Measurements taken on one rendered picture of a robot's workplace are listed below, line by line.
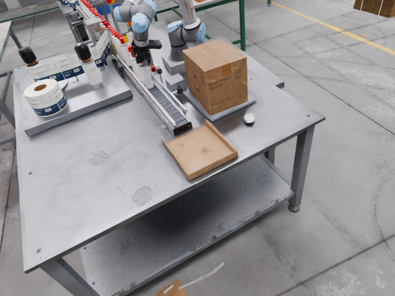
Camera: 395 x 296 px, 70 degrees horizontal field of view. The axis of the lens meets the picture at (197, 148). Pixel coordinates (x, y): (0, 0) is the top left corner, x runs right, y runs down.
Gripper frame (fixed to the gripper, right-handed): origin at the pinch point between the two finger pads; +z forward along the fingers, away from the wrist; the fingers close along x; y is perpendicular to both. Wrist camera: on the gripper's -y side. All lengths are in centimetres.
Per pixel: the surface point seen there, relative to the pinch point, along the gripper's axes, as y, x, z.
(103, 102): 30.8, -1.5, 24.7
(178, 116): -1.8, 37.5, -0.2
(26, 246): 83, 70, -12
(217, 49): -34.5, 16.9, -16.5
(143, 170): 28, 59, -6
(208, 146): -6, 62, -9
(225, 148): -12, 68, -13
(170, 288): 39, 118, 54
